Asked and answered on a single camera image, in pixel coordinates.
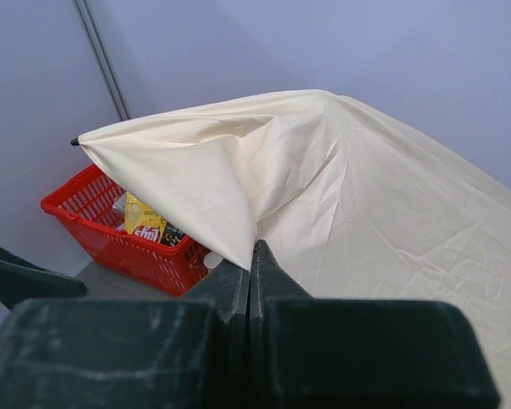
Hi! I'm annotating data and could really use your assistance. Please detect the cream folding umbrella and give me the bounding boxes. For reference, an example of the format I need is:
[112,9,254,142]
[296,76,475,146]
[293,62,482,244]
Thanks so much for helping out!
[78,89,511,408]

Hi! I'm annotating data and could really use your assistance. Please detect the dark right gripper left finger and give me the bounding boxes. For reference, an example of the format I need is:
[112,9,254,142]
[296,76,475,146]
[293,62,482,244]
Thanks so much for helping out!
[0,262,248,408]

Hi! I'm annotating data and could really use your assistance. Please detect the black snack packet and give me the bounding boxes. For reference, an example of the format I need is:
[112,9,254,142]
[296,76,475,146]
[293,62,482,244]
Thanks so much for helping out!
[160,221,186,247]

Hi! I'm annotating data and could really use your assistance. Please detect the grey wall corner profile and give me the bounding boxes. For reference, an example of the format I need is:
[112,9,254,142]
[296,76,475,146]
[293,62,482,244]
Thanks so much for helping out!
[73,0,130,121]

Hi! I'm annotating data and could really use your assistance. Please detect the red plastic shopping basket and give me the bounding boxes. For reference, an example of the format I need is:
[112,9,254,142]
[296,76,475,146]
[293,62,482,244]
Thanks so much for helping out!
[40,164,209,297]

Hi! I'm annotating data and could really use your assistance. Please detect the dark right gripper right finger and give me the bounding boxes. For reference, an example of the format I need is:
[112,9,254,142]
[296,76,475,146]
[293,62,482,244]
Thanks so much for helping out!
[249,241,501,408]

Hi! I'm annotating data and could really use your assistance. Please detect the yellow snack bag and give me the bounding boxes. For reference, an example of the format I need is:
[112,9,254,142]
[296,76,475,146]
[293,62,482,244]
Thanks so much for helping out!
[124,193,166,243]

